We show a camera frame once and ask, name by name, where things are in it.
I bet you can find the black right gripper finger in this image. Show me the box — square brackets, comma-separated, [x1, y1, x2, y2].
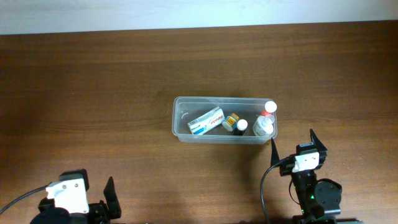
[310, 129, 327, 152]
[271, 138, 280, 167]

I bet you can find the white squeeze bottle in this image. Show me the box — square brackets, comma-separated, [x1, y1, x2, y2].
[252, 114, 275, 137]

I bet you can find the black bottle white cap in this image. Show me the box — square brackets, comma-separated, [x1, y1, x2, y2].
[233, 119, 248, 136]

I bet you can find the gold lid small jar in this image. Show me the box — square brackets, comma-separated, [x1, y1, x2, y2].
[222, 113, 240, 132]

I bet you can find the white blue small box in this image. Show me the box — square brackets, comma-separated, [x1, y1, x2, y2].
[188, 107, 225, 135]

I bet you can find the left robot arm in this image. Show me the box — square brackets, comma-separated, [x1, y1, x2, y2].
[31, 174, 122, 224]

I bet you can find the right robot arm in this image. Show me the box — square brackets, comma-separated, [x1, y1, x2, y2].
[260, 129, 361, 224]

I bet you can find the clear plastic container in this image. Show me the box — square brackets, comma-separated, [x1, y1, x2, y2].
[172, 96, 277, 144]

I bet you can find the orange tube white cap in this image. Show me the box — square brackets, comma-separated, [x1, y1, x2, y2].
[261, 101, 277, 116]

